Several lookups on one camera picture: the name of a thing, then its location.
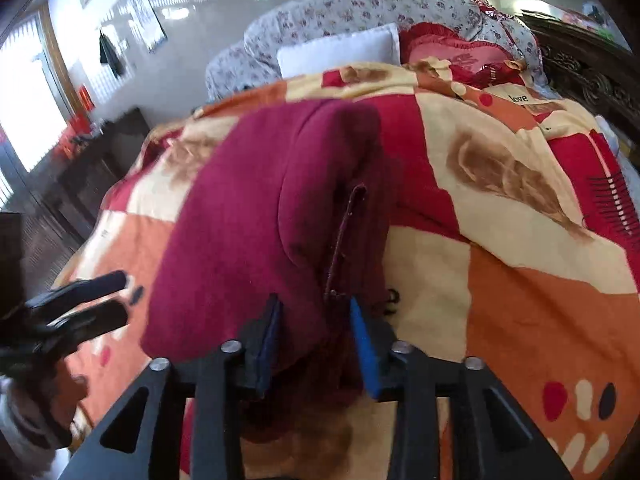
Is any maroon fleece garment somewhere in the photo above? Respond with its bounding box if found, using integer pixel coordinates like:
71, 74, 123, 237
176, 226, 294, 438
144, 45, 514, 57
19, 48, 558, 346
141, 100, 393, 442

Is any dark wooden cabinet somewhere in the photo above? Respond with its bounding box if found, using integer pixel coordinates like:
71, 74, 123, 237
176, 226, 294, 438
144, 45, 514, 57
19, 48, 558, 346
28, 106, 150, 245

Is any window with grille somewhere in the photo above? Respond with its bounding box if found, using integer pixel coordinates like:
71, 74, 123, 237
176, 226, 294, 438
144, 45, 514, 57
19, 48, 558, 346
1, 13, 70, 208

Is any orange red patterned blanket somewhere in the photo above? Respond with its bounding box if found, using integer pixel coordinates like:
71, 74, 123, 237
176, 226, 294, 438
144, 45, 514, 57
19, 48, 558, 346
60, 58, 639, 479

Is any dark hanging garment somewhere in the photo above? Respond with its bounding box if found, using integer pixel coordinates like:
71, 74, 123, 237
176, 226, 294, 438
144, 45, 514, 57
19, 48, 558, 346
99, 32, 126, 78

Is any floral quilt bundle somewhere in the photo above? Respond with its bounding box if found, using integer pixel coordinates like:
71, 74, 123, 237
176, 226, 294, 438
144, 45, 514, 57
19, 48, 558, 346
205, 0, 548, 102

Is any white pillow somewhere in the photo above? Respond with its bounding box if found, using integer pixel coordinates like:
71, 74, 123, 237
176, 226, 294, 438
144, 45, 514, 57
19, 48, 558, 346
277, 23, 400, 79

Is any red embroidered pillow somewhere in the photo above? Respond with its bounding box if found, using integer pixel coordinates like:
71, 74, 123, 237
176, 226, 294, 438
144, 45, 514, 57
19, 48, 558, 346
399, 22, 527, 89

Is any dark carved wooden headboard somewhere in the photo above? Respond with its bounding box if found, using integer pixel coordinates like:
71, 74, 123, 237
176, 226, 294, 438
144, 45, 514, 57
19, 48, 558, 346
521, 11, 639, 144

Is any wall calendar poster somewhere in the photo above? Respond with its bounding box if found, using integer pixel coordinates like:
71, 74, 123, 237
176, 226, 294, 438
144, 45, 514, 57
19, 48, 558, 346
127, 0, 167, 52

